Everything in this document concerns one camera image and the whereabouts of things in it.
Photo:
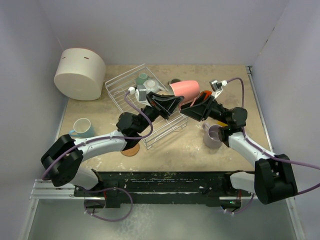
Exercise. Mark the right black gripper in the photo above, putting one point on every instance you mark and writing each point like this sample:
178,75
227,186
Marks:
201,108

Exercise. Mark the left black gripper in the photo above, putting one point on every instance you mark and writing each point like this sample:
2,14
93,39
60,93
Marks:
164,105

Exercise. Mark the light pink mug white inside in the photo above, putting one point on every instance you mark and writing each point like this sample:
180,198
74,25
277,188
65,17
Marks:
189,89

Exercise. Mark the pale grey white mug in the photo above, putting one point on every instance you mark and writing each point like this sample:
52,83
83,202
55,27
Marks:
154,86

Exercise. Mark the sage green cup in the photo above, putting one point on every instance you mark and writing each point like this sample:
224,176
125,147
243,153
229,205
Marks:
142,78

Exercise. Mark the beige round mug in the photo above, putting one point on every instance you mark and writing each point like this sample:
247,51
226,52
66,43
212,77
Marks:
164,93

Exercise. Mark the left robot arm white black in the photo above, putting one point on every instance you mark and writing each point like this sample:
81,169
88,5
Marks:
62,161

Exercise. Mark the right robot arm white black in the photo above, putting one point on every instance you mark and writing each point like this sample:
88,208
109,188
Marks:
273,178

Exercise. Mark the orange cup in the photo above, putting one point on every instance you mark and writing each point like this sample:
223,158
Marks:
205,94

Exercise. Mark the olive green small cup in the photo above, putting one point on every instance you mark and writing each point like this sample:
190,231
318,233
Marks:
175,80

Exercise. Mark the yellow cup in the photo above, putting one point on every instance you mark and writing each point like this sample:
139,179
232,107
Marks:
221,123

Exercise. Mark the lilac mug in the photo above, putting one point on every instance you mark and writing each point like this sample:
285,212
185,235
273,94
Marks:
211,136

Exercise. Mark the round woven cork coaster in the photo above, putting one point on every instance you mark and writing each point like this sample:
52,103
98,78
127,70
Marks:
132,151

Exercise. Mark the light blue mug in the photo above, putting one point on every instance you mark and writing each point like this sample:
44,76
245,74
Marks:
82,128

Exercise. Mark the large white cylindrical container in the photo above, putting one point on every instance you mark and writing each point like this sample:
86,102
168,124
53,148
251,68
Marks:
80,74

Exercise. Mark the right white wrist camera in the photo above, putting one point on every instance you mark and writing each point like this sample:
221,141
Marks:
217,87

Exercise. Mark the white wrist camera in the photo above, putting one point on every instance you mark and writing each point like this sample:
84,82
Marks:
217,87
140,92

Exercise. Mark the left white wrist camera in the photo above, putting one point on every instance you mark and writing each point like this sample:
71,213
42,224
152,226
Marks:
140,92

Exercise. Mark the white wire dish rack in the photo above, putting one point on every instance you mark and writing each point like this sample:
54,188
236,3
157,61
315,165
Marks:
155,123

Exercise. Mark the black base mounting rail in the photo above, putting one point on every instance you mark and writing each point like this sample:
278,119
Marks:
209,188

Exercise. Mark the aluminium frame rail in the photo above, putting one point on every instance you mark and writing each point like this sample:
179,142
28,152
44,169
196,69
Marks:
268,126

